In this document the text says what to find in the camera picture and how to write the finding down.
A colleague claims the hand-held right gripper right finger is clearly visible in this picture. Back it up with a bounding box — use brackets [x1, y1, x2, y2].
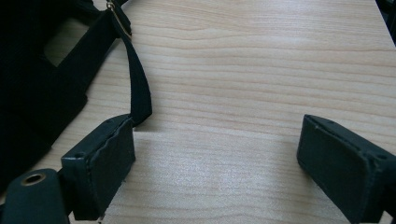
[296, 114, 396, 224]

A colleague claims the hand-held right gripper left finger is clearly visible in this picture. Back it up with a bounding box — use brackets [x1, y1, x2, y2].
[61, 113, 136, 221]

